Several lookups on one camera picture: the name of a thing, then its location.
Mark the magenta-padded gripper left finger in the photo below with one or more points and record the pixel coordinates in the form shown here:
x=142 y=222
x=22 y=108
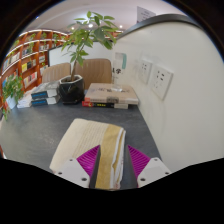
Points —
x=71 y=171

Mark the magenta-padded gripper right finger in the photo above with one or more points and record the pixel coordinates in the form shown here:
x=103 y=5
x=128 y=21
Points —
x=153 y=170

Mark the cream yellow-edged striped towel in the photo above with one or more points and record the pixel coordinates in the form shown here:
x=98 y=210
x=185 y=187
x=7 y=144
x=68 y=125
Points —
x=86 y=140

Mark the red and black book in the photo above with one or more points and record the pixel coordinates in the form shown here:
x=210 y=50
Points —
x=103 y=105

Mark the leafy tree in black pot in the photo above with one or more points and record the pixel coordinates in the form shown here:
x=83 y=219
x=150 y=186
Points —
x=71 y=90

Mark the flat white book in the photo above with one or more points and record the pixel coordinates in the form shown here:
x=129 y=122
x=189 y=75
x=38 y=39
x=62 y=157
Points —
x=23 y=105

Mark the white book with pink cover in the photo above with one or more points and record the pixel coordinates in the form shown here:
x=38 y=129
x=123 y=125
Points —
x=26 y=98

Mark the large beige book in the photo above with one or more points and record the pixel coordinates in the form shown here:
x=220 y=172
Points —
x=110 y=93

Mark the trailing plant in white pot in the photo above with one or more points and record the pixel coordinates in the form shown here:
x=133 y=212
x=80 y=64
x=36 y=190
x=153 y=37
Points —
x=13 y=90

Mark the clear acrylic sign stand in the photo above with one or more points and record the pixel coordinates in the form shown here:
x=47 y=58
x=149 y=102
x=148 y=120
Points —
x=118 y=71

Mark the orange bookshelf unit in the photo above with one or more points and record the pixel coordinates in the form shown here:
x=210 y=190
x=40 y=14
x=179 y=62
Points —
x=26 y=60

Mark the ceiling lights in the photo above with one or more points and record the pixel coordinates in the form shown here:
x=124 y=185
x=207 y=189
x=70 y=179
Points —
x=90 y=25

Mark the white hanging sign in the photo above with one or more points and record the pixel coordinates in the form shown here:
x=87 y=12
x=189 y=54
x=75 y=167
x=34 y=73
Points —
x=145 y=14

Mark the white wall outlet plate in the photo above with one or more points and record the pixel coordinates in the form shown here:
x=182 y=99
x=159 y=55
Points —
x=162 y=81
x=145 y=71

